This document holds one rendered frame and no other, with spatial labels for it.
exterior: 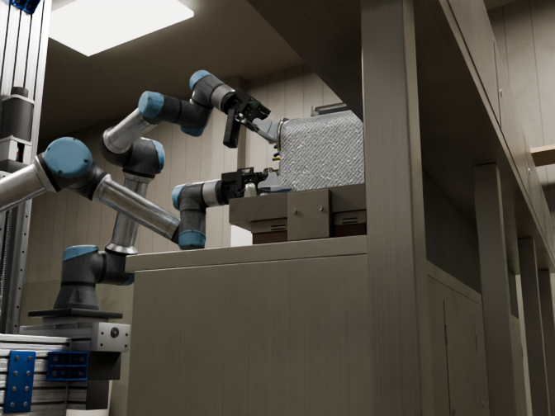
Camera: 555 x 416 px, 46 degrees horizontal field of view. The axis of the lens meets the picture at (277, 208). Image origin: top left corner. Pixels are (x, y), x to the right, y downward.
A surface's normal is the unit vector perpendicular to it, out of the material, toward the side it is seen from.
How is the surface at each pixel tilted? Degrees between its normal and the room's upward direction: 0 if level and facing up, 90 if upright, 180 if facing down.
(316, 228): 90
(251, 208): 90
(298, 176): 90
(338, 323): 90
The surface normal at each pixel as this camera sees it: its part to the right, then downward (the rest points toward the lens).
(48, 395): 0.83, -0.13
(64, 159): 0.24, -0.30
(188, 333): -0.44, -0.22
